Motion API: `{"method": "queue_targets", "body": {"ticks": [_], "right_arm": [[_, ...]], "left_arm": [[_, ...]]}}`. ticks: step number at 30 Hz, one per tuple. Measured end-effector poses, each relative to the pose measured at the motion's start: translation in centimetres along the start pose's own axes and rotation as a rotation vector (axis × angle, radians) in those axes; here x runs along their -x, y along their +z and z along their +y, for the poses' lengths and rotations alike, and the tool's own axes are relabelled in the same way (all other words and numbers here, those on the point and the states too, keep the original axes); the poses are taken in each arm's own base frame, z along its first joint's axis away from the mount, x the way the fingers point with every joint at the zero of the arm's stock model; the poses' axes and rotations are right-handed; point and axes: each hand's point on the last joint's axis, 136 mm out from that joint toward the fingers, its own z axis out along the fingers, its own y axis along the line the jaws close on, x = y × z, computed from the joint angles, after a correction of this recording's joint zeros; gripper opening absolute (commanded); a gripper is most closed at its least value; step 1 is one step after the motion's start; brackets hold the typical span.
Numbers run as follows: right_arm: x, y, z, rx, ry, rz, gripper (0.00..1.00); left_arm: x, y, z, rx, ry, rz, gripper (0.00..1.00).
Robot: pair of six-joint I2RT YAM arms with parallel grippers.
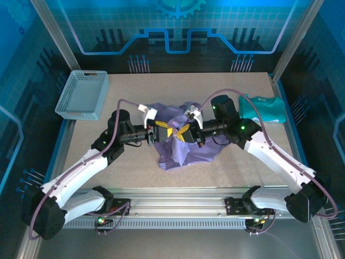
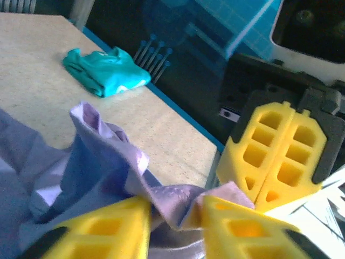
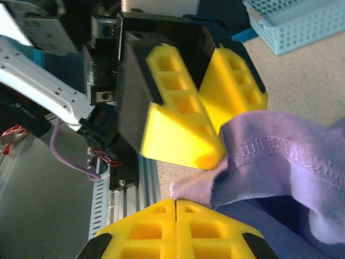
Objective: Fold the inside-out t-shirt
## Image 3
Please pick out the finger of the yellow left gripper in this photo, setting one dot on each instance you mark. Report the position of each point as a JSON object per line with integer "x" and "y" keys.
{"x": 229, "y": 91}
{"x": 175, "y": 126}

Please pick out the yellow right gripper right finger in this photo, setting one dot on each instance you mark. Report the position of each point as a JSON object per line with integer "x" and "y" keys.
{"x": 215, "y": 234}

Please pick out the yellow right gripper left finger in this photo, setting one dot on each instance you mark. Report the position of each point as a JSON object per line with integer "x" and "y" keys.
{"x": 145, "y": 232}

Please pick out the purple t-shirt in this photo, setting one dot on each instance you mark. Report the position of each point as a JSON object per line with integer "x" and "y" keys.
{"x": 283, "y": 151}

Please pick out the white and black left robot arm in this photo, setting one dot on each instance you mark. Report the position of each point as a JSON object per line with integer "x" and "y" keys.
{"x": 40, "y": 86}

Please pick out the pale blue perforated plastic basket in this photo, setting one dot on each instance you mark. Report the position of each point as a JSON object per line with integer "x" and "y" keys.
{"x": 296, "y": 24}

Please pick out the grey metal panel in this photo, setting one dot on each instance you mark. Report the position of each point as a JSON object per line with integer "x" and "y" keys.
{"x": 45, "y": 202}

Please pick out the aluminium mounting rail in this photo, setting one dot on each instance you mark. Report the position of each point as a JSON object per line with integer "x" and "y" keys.
{"x": 143, "y": 183}

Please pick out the blue-edged aluminium side rail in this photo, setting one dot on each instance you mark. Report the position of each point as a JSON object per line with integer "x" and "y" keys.
{"x": 244, "y": 35}

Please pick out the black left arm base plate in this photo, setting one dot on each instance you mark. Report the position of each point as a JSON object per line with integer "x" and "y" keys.
{"x": 124, "y": 172}

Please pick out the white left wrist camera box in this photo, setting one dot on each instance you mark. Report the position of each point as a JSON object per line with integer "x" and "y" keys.
{"x": 161, "y": 5}

